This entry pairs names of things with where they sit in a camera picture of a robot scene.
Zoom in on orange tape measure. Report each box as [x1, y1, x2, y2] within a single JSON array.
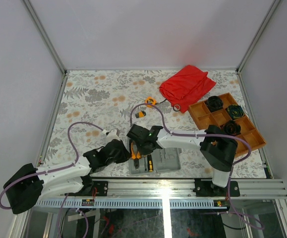
[[145, 97, 157, 108]]

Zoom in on grey plastic tool case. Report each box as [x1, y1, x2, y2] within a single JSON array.
[[128, 148, 181, 176]]

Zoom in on red folded cloth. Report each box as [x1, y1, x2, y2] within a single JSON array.
[[159, 65, 216, 113]]

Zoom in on hex key set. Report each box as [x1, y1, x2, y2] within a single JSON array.
[[135, 111, 146, 119]]

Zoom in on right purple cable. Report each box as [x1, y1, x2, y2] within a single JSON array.
[[129, 103, 265, 231]]

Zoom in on green black spinning top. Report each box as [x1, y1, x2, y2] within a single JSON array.
[[226, 105, 244, 120]]

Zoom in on black orange spinning top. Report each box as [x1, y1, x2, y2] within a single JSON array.
[[222, 120, 241, 136]]

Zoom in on black tape roll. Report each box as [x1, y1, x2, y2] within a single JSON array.
[[172, 104, 181, 112]]

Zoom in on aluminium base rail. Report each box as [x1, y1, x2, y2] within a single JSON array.
[[36, 178, 287, 209]]

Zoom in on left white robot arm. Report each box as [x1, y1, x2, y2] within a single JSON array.
[[3, 139, 131, 215]]

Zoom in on purple cable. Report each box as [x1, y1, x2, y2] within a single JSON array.
[[0, 121, 107, 238], [129, 103, 265, 231]]

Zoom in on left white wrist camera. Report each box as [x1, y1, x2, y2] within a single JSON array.
[[102, 128, 120, 140]]

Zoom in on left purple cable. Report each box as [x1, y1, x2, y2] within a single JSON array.
[[0, 121, 107, 238]]

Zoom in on wooden compartment tray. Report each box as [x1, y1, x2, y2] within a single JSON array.
[[188, 93, 266, 151]]

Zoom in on orange handled pliers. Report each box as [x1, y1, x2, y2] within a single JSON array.
[[131, 141, 141, 170]]

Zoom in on black spinning top upper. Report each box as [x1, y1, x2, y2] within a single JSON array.
[[206, 96, 224, 112]]

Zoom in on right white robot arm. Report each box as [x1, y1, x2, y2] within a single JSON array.
[[127, 124, 238, 196]]

